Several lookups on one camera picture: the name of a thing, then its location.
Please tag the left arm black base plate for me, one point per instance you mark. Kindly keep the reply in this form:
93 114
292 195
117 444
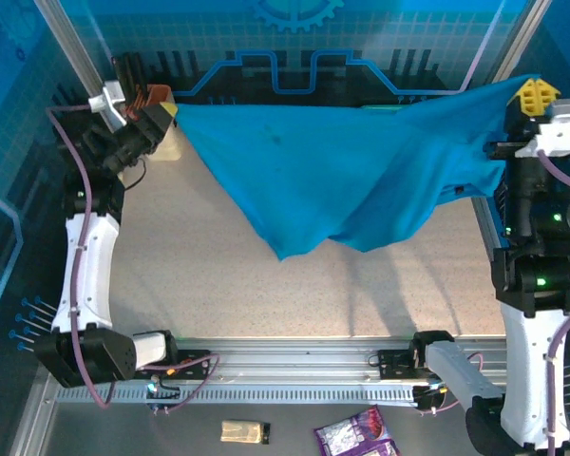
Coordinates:
195 363

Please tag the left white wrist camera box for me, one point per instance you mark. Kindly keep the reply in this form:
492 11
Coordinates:
108 97

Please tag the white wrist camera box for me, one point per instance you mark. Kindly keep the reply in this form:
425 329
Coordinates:
560 130
108 97

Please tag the small black controller board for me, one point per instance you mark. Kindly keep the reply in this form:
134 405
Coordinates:
164 394
427 399

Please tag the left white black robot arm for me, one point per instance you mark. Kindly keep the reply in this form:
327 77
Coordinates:
88 275

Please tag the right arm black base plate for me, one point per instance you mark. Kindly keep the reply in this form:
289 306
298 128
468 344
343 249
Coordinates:
394 363

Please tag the beige utensil holder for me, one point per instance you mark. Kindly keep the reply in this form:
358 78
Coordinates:
168 147

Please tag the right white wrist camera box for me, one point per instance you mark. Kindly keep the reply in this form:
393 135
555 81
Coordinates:
560 130

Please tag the blue t-shirt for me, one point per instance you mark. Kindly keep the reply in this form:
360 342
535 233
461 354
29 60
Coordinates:
313 166

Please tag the gold foil packet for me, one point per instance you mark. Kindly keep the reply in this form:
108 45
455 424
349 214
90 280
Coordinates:
242 432

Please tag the aluminium corner post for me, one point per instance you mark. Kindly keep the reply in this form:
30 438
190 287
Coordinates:
520 38
76 57

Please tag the purple snack packet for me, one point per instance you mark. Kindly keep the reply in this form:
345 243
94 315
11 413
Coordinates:
351 434

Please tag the aluminium frame rail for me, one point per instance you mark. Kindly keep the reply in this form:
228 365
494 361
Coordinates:
290 361

